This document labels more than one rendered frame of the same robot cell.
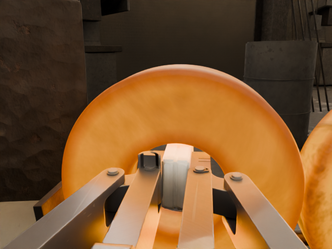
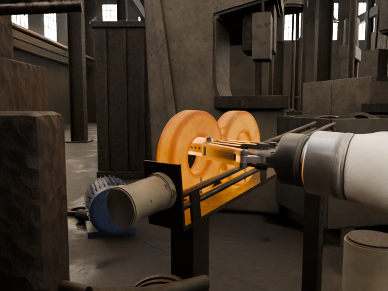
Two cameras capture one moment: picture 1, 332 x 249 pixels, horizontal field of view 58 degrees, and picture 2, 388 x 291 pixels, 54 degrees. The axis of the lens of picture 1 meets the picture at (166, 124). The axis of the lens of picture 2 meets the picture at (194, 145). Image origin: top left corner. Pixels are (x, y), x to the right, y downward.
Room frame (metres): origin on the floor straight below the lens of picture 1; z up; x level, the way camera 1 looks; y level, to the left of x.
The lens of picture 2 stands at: (-0.13, 0.56, 0.80)
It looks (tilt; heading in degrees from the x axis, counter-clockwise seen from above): 6 degrees down; 299
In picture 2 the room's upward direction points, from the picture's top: straight up
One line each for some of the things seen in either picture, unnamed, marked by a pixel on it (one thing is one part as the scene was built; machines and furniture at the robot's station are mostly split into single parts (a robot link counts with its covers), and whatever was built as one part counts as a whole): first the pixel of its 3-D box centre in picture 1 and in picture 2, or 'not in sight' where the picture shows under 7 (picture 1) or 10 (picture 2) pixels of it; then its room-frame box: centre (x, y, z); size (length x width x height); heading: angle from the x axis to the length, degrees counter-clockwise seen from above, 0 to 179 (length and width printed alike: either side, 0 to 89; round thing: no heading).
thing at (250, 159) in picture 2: not in sight; (257, 158); (0.05, 0.04, 0.73); 0.05 x 0.05 x 0.02; 84
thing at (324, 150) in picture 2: not in sight; (328, 164); (-0.04, 0.02, 0.73); 0.09 x 0.06 x 0.09; 83
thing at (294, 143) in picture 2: not in sight; (279, 157); (0.03, 0.01, 0.73); 0.09 x 0.08 x 0.07; 173
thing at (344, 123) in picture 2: not in sight; (358, 167); (0.12, -2.27, 0.39); 1.03 x 0.83 x 0.77; 43
